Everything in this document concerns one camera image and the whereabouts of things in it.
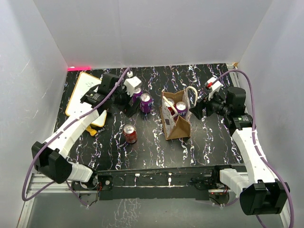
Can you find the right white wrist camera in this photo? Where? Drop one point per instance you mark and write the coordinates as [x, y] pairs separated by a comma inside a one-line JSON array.
[[213, 86]]

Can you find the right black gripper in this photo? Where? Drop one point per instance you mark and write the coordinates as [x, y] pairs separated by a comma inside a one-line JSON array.
[[200, 105]]

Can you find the brown canvas tote bag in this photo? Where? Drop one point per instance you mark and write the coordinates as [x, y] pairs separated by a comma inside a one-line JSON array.
[[175, 126]]

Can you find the black base frame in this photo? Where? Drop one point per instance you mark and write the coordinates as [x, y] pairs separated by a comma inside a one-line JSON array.
[[197, 182]]

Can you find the pink tape strip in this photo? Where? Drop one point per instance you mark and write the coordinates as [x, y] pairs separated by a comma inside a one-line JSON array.
[[77, 68]]

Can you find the purple Fanta can middle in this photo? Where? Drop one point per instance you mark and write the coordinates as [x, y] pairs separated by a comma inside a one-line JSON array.
[[146, 103]]

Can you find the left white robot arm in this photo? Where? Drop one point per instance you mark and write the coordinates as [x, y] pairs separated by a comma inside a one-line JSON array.
[[50, 157]]

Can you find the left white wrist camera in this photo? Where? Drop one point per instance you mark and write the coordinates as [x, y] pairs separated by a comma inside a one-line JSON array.
[[131, 83]]

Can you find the red cola can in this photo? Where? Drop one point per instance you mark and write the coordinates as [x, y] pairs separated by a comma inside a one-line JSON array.
[[130, 133], [169, 104]]

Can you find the yellow framed whiteboard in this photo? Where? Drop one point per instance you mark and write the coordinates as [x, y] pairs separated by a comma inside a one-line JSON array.
[[83, 84]]

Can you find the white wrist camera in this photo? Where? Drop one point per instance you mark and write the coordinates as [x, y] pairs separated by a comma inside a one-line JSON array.
[[213, 86], [131, 83]]

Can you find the purple Fanta can rear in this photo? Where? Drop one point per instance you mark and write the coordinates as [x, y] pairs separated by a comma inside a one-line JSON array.
[[137, 93]]

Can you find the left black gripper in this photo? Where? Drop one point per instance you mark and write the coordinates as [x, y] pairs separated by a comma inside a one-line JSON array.
[[126, 108]]

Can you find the red cola can front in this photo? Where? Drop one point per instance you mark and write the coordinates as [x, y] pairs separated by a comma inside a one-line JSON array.
[[130, 133]]

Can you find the purple fanta can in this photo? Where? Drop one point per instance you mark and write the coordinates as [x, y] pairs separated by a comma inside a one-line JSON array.
[[137, 93], [146, 103], [181, 108]]

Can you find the purple Fanta can front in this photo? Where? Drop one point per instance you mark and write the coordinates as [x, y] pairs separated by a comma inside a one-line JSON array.
[[181, 108]]

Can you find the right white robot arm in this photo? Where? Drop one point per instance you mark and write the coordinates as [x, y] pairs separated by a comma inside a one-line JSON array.
[[260, 192]]

